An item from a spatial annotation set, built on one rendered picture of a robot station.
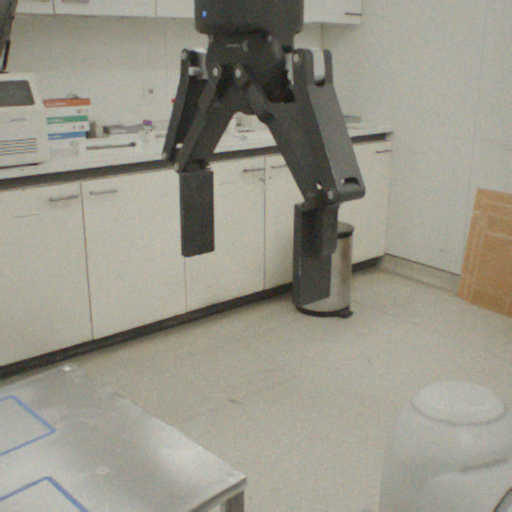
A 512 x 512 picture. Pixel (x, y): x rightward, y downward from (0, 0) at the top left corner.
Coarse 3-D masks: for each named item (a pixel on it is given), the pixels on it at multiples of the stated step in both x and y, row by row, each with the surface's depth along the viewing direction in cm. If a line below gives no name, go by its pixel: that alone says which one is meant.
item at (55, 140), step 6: (66, 132) 308; (72, 132) 310; (78, 132) 312; (84, 132) 315; (48, 138) 303; (54, 138) 304; (60, 138) 307; (66, 138) 309; (72, 138) 311; (78, 138) 313; (84, 138) 315; (48, 144) 303; (54, 144) 305; (60, 144) 307; (66, 144) 309
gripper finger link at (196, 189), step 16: (192, 176) 52; (208, 176) 53; (192, 192) 52; (208, 192) 54; (192, 208) 53; (208, 208) 54; (192, 224) 53; (208, 224) 54; (192, 240) 54; (208, 240) 55; (192, 256) 54
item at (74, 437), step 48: (48, 384) 108; (96, 384) 108; (0, 432) 94; (48, 432) 94; (96, 432) 94; (144, 432) 94; (0, 480) 84; (48, 480) 84; (96, 480) 84; (144, 480) 84; (192, 480) 84; (240, 480) 84
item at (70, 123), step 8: (48, 120) 301; (56, 120) 303; (64, 120) 306; (72, 120) 308; (80, 120) 311; (48, 128) 302; (56, 128) 304; (64, 128) 307; (72, 128) 309; (80, 128) 312; (88, 128) 314
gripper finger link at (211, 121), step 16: (224, 64) 45; (208, 80) 46; (224, 80) 45; (208, 96) 47; (208, 112) 48; (224, 112) 49; (192, 128) 50; (208, 128) 49; (224, 128) 50; (192, 144) 50; (208, 144) 51; (176, 160) 53; (192, 160) 52; (208, 160) 53
